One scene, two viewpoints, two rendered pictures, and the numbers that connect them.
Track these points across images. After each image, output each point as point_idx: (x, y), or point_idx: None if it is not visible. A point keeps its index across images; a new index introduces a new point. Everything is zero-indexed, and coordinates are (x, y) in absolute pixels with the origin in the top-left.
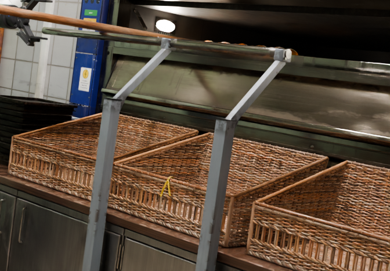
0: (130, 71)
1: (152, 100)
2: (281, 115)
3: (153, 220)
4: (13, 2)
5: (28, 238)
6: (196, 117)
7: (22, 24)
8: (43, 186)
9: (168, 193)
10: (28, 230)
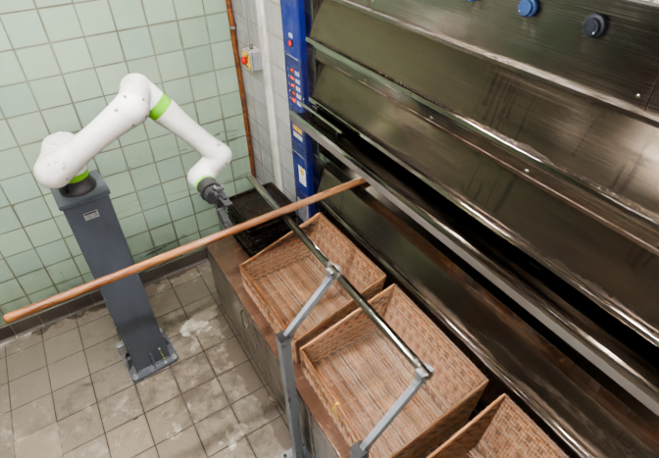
0: (334, 185)
1: (349, 230)
2: (450, 315)
3: (329, 415)
4: (213, 166)
5: (261, 348)
6: None
7: (217, 209)
8: (264, 318)
9: (336, 411)
10: (259, 342)
